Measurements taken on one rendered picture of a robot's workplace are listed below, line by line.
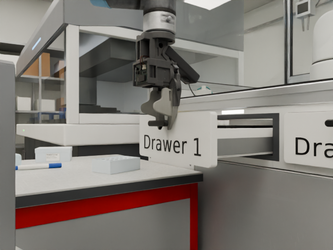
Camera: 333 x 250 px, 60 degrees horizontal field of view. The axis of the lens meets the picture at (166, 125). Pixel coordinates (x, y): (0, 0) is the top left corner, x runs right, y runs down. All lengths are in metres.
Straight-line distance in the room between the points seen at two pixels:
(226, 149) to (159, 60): 0.23
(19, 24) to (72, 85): 3.63
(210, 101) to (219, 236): 0.39
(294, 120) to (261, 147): 0.09
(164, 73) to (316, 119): 0.33
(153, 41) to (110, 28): 0.90
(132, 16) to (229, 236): 1.18
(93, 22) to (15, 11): 3.59
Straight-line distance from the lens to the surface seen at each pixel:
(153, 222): 0.83
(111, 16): 1.57
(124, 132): 1.50
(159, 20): 0.66
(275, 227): 0.76
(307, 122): 0.66
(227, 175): 0.84
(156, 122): 0.65
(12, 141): 0.29
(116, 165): 0.86
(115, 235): 0.78
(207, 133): 0.57
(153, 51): 0.65
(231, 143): 0.63
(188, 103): 0.97
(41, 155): 1.19
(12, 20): 5.01
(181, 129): 0.64
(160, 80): 0.63
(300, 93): 0.70
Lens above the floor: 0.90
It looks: level
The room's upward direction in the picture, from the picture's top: straight up
